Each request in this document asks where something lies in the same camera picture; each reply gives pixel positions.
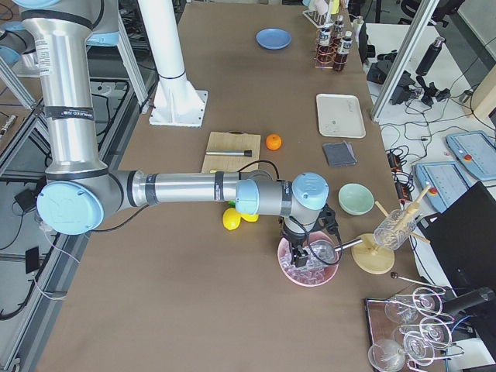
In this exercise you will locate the blue plate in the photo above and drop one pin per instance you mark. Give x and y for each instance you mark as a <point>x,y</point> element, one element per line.
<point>273,38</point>

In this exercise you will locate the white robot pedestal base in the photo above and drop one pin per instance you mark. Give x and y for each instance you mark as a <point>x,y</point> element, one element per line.
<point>176,101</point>

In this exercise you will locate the copper wire bottle rack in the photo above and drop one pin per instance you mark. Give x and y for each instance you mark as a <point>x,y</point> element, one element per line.
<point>333,57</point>

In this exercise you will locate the wine glass rack tray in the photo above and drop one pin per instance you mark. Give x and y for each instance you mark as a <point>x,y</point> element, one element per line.
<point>410,332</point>

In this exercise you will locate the yellow lemon upper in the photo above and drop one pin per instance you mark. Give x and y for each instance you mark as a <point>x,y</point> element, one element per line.
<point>231,219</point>

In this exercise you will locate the pink plate with ice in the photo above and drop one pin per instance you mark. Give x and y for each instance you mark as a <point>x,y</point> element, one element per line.
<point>314,273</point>

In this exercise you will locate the cream rectangular tray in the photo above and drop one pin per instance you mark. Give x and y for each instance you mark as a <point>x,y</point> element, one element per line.
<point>340,116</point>

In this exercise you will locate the wooden cup holder stand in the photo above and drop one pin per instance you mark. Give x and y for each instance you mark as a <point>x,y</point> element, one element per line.
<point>375,259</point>

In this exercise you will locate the wooden cutting board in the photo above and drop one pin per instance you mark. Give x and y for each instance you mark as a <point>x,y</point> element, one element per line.
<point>231,141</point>

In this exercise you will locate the yellow lemon lower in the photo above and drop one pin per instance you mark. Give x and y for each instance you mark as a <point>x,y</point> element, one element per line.
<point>249,217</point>

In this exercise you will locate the teach pendant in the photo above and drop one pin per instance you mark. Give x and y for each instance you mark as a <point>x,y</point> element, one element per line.
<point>476,152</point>
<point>447,182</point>

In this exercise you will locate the dark sauce bottle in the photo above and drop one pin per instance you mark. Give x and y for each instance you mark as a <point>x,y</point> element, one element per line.
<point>343,51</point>
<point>325,38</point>
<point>337,32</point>

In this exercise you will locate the teach pendant upper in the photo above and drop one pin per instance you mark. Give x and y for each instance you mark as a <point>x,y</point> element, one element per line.
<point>476,152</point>

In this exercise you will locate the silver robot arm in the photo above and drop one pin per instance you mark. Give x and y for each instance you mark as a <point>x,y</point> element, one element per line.
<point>81,192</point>

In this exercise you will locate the yellow lemon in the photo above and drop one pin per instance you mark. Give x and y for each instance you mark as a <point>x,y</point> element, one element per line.
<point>231,219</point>
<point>249,217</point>

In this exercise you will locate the dark sauce bottle lower right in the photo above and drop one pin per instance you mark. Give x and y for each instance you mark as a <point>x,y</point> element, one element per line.
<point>337,32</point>

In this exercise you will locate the orange fruit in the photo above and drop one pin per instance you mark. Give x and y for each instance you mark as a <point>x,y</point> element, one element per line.
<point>273,142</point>

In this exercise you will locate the grey folded cloth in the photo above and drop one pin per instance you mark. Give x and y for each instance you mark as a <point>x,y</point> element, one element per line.
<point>339,154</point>

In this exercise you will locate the steel ice scoop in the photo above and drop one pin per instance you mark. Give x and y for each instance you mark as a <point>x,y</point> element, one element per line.
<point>324,254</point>

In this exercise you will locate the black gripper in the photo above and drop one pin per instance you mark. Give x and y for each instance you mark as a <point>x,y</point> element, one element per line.
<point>293,236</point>

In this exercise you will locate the green ceramic bowl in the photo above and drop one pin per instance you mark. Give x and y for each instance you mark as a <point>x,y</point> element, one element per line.
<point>355,199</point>

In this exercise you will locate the clear glass cup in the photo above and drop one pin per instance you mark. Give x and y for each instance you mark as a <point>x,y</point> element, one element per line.
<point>394,230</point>

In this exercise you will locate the black water bottle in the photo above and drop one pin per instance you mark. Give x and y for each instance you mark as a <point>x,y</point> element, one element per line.
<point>430,56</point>

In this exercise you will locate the teach pendant lower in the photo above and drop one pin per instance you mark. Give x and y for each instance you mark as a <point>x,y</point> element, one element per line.
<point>447,182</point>

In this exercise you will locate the steel cylinder knife sharpener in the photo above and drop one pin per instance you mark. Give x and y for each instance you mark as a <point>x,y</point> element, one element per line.
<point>230,153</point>

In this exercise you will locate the dark sauce bottle lower left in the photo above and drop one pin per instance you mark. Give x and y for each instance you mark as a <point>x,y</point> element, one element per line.
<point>343,51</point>

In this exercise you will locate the dark sauce bottle top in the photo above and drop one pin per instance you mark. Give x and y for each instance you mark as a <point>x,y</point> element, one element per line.
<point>325,38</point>

